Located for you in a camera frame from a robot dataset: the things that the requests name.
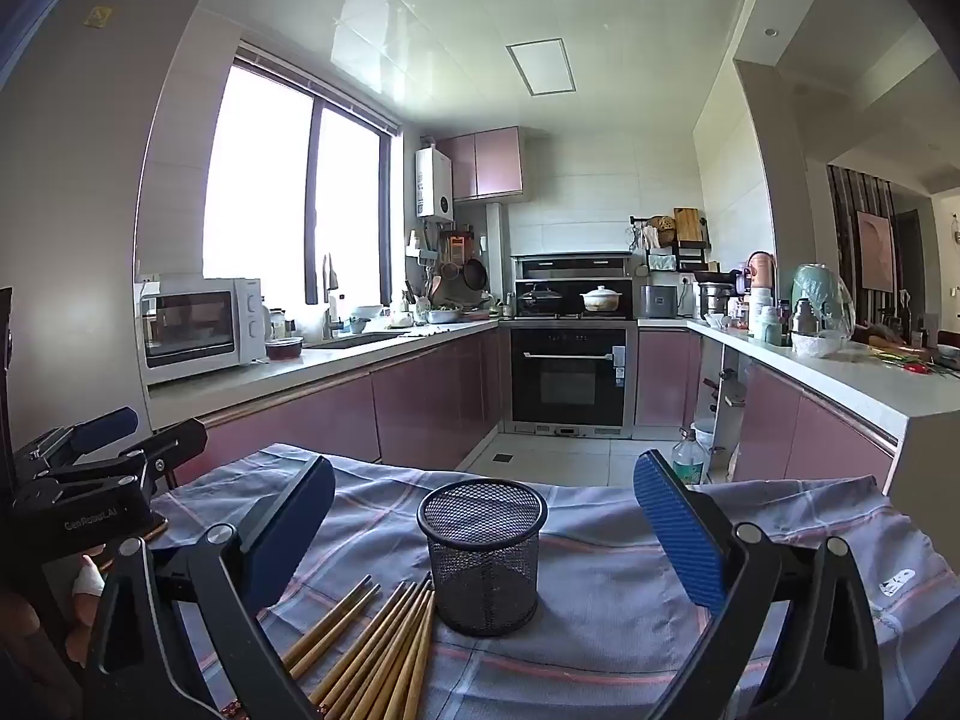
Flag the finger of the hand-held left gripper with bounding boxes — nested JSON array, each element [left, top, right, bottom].
[[37, 418, 209, 496], [15, 406, 140, 466]]

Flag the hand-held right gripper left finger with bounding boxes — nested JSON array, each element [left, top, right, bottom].
[[81, 454, 337, 720]]

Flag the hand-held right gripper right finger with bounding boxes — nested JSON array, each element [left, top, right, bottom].
[[632, 448, 886, 720]]

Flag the bundle of wooden chopsticks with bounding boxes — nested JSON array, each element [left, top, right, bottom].
[[225, 574, 437, 720]]

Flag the black mesh holder cup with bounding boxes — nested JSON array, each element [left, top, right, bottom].
[[417, 478, 546, 637]]

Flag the person's left hand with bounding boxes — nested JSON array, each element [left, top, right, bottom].
[[71, 553, 113, 642]]

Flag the clear plastic bottle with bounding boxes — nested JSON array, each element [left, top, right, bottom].
[[670, 431, 707, 486]]

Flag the blue plaid tablecloth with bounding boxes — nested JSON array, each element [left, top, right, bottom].
[[150, 442, 953, 720]]

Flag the white microwave oven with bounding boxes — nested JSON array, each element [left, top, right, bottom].
[[135, 276, 269, 389]]

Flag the narrow pink base cabinet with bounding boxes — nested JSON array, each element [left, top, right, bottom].
[[636, 328, 702, 428]]

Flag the black built-in oven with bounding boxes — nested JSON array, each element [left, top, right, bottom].
[[510, 319, 638, 436]]

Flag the long pink base cabinets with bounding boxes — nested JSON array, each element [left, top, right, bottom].
[[169, 326, 502, 481]]

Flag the white bowl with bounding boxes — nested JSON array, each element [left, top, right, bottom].
[[791, 330, 842, 359]]

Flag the steel steamer pot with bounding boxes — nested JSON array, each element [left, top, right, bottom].
[[697, 281, 736, 320]]

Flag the grey refrigerator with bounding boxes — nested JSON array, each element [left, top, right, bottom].
[[0, 0, 218, 481]]

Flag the kitchen window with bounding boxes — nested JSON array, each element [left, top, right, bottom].
[[202, 45, 402, 308]]

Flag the green appliance in plastic bag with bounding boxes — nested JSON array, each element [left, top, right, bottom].
[[791, 262, 856, 338]]

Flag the steel range hood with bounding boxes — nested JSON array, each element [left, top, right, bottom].
[[511, 251, 635, 282]]

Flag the ceiling light panel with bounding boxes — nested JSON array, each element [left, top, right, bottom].
[[506, 37, 580, 97]]

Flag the black wall rack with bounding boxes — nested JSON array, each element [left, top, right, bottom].
[[630, 214, 712, 271]]

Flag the framed wall picture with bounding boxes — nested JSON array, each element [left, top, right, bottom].
[[857, 211, 897, 293]]

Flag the white wall water heater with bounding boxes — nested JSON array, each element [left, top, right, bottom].
[[415, 146, 455, 222]]

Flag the pink wall cabinet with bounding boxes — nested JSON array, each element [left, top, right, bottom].
[[437, 126, 524, 202]]

